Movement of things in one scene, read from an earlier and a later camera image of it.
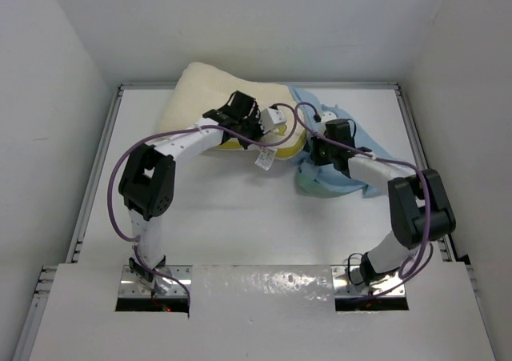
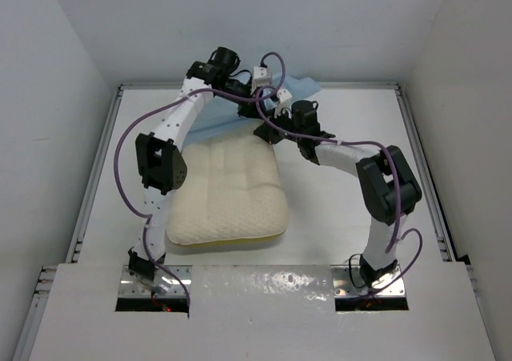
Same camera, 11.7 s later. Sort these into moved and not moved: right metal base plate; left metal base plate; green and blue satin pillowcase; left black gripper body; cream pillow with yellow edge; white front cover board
Moved: green and blue satin pillowcase; cream pillow with yellow edge; left black gripper body
Not moved: white front cover board; left metal base plate; right metal base plate
